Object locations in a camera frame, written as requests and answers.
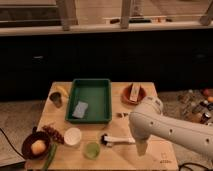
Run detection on white dish brush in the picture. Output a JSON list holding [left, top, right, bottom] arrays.
[[101, 134, 135, 146]]

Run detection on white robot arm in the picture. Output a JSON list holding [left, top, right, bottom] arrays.
[[129, 96, 213, 159]]

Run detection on green plastic tray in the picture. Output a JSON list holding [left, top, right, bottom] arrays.
[[65, 79, 112, 124]]

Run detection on orange bowl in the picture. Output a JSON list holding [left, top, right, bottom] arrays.
[[121, 83, 146, 105]]

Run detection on green cup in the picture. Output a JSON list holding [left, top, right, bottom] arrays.
[[84, 142, 100, 160]]

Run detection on small cardboard box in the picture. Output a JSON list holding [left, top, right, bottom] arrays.
[[130, 83, 140, 102]]

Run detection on spice bottles on floor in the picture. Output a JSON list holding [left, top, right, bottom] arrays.
[[178, 90, 213, 125]]

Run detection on white cup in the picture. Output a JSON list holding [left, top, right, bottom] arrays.
[[64, 127, 82, 146]]

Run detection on grey blue sponge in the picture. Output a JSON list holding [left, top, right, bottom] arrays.
[[72, 101, 88, 118]]

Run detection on brown grape bunch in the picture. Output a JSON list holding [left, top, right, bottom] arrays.
[[42, 125, 64, 144]]

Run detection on green vegetable stalk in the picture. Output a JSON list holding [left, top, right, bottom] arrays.
[[41, 143, 57, 171]]

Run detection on yellow banana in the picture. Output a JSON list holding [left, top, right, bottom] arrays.
[[55, 85, 69, 98]]

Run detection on yellow potato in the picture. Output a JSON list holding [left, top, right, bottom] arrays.
[[31, 140, 46, 155]]

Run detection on dark brown bowl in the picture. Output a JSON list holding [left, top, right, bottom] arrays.
[[21, 129, 50, 160]]

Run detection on fork with wooden handle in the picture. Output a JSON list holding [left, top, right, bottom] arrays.
[[116, 112, 129, 118]]

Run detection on black cable left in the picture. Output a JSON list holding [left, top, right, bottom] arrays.
[[0, 128, 26, 162]]

